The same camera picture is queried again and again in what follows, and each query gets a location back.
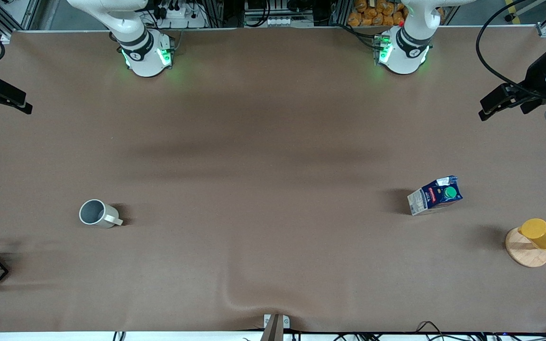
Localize blue milk carton green cap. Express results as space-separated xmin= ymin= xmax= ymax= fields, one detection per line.
xmin=407 ymin=175 xmax=463 ymax=216

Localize grey mug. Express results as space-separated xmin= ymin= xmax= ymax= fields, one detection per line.
xmin=79 ymin=199 xmax=124 ymax=229

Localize yellow cup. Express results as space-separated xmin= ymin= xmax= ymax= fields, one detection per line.
xmin=518 ymin=218 xmax=546 ymax=250

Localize wooden mug stand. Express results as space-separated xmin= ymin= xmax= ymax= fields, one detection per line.
xmin=506 ymin=227 xmax=546 ymax=268

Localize bag of orange items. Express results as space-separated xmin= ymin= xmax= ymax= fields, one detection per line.
xmin=347 ymin=0 xmax=409 ymax=27

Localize white power strip black plugs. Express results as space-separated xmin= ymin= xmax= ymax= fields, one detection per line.
xmin=157 ymin=0 xmax=206 ymax=28

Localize long white power strip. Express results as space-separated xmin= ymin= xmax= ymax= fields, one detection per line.
xmin=245 ymin=16 xmax=314 ymax=27

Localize brown tablecloth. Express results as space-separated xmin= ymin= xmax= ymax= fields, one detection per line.
xmin=0 ymin=26 xmax=546 ymax=333

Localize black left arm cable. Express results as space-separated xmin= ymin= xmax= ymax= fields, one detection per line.
xmin=476 ymin=0 xmax=546 ymax=98

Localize black looped cable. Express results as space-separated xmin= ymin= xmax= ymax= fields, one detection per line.
xmin=415 ymin=321 xmax=450 ymax=341

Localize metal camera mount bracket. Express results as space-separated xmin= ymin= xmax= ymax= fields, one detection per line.
xmin=260 ymin=314 xmax=291 ymax=341

